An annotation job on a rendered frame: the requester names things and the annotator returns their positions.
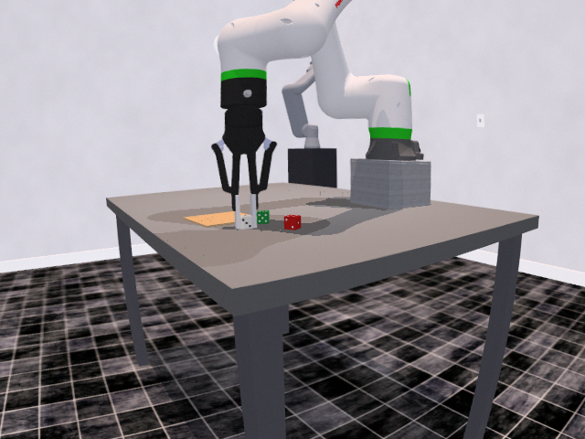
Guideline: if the red die with white pips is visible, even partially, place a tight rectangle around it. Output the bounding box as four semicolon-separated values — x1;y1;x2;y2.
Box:
284;215;301;230

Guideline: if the green die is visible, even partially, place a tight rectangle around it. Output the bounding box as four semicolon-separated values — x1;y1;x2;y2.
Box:
257;210;270;224

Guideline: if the orange flat mat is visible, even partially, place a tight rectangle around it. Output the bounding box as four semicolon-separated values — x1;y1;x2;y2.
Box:
183;211;235;228

